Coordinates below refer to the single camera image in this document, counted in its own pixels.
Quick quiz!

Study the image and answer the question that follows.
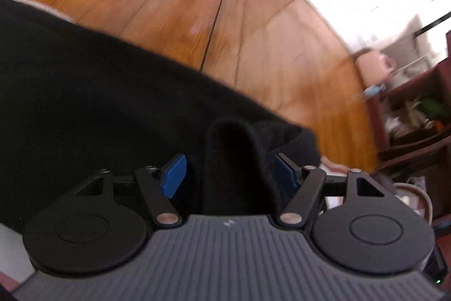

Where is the dark wooden chair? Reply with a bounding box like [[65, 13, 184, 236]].
[[375, 135, 451, 224]]

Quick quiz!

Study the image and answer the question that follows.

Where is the dark wooden shelf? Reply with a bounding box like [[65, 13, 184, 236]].
[[364, 36, 451, 153]]

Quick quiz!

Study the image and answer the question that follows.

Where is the green cloth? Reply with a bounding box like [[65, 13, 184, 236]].
[[417, 98, 450, 122]]

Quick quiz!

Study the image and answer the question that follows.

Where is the white curved frame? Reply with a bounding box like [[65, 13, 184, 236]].
[[391, 183, 434, 217]]

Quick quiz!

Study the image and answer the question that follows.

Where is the black garment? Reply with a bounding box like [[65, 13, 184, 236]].
[[0, 0, 321, 234]]

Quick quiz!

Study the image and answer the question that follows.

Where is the blue bottle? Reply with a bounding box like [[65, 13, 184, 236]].
[[361, 84, 386, 99]]

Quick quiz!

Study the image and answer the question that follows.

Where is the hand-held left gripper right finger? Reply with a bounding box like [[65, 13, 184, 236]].
[[274, 153, 385, 227]]

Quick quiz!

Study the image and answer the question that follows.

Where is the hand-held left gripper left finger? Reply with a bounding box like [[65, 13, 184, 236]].
[[74, 153, 187, 227]]

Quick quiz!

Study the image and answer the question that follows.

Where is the pink case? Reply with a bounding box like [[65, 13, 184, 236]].
[[354, 50, 395, 86]]

